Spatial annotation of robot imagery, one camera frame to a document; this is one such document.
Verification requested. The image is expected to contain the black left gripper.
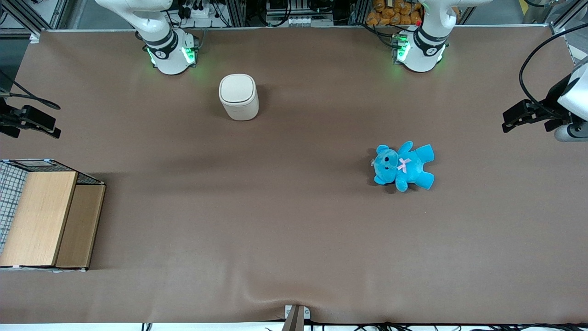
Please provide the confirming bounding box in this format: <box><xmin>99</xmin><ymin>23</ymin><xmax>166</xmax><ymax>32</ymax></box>
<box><xmin>502</xmin><ymin>74</ymin><xmax>578</xmax><ymax>133</ymax></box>

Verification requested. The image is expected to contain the white lidded trash can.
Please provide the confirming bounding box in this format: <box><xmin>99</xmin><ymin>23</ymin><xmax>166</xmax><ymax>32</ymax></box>
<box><xmin>219</xmin><ymin>74</ymin><xmax>260</xmax><ymax>121</ymax></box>

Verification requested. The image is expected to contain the brown table cover mat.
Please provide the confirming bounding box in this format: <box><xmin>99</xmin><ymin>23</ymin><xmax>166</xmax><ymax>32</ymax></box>
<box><xmin>0</xmin><ymin>25</ymin><xmax>588</xmax><ymax>325</ymax></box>

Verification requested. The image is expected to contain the white power strip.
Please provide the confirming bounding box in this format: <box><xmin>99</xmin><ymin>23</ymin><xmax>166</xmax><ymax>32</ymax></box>
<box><xmin>266</xmin><ymin>15</ymin><xmax>334</xmax><ymax>27</ymax></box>

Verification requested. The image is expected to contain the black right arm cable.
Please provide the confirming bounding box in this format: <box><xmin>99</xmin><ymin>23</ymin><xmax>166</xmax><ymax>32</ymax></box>
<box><xmin>0</xmin><ymin>69</ymin><xmax>61</xmax><ymax>110</ymax></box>

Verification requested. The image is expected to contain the wooden panel cabinet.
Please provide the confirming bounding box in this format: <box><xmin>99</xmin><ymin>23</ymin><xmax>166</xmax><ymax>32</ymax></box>
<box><xmin>0</xmin><ymin>159</ymin><xmax>107</xmax><ymax>272</ymax></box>

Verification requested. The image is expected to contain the blue teddy bear plush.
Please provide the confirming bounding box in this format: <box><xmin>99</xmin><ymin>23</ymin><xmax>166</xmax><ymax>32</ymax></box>
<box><xmin>371</xmin><ymin>141</ymin><xmax>435</xmax><ymax>193</ymax></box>

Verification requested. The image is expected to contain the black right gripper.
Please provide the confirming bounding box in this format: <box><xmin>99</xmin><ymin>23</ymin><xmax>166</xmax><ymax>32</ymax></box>
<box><xmin>0</xmin><ymin>98</ymin><xmax>62</xmax><ymax>139</ymax></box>

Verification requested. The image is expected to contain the wire mesh grid panel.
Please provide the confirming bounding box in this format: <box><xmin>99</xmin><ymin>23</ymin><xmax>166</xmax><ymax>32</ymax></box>
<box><xmin>0</xmin><ymin>160</ymin><xmax>29</xmax><ymax>254</ymax></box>

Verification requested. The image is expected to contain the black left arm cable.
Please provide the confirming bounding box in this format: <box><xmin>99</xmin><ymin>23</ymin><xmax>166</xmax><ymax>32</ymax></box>
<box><xmin>519</xmin><ymin>23</ymin><xmax>588</xmax><ymax>115</ymax></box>

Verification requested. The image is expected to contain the orange plush toy pile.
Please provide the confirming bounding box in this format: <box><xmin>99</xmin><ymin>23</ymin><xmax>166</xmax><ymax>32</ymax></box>
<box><xmin>366</xmin><ymin>0</ymin><xmax>423</xmax><ymax>27</ymax></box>

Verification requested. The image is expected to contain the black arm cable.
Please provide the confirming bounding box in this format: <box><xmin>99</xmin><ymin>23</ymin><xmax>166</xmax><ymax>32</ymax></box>
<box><xmin>0</xmin><ymin>69</ymin><xmax>61</xmax><ymax>110</ymax></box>
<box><xmin>519</xmin><ymin>23</ymin><xmax>588</xmax><ymax>115</ymax></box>

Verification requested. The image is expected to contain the metal table clamp bracket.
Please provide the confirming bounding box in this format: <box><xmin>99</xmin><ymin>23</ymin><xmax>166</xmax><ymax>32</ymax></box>
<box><xmin>281</xmin><ymin>305</ymin><xmax>311</xmax><ymax>331</ymax></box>

